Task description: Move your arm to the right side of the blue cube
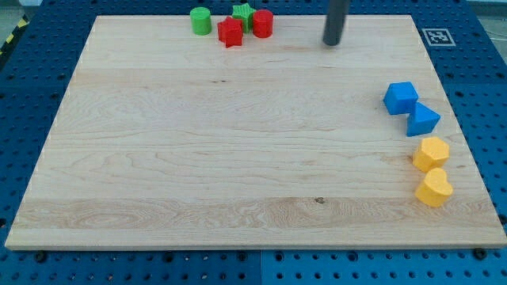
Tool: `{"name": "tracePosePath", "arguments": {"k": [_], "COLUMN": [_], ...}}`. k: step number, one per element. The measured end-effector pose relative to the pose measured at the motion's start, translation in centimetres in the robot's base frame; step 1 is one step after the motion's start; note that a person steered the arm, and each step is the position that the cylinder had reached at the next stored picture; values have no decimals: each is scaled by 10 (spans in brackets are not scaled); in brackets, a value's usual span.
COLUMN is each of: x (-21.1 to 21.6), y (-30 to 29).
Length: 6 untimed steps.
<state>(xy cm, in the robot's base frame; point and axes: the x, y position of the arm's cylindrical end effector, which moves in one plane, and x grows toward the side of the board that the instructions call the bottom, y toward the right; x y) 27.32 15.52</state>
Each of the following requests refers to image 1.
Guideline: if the blue cube block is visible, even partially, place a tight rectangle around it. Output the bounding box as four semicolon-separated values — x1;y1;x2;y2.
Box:
383;82;419;115

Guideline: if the light wooden board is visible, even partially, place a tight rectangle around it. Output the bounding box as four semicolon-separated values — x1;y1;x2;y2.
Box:
6;15;506;251

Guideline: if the red star block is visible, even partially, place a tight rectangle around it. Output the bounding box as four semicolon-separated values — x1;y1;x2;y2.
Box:
217;16;243;48

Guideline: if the red cylinder block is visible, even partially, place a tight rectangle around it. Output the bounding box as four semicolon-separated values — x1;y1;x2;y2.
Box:
253;9;274;38

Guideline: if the green cylinder block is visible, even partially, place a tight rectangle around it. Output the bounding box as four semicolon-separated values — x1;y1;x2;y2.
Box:
189;6;212;36

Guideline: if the green star block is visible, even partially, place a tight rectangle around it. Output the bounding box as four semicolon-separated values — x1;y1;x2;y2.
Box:
231;2;256;33

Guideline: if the blue triangular prism block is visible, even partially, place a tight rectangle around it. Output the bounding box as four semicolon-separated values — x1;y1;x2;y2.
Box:
406;102;440;137

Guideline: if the yellow hexagon block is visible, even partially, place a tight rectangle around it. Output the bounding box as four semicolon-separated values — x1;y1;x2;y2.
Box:
412;136;450;173

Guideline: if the yellow heart block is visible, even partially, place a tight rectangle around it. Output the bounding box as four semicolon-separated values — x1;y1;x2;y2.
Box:
414;168;454;207

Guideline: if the white fiducial marker tag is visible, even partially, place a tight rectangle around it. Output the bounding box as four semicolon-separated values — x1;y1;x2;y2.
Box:
422;28;456;47

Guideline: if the yellow black hazard tape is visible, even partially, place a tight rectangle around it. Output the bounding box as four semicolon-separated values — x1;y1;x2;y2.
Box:
1;14;29;55

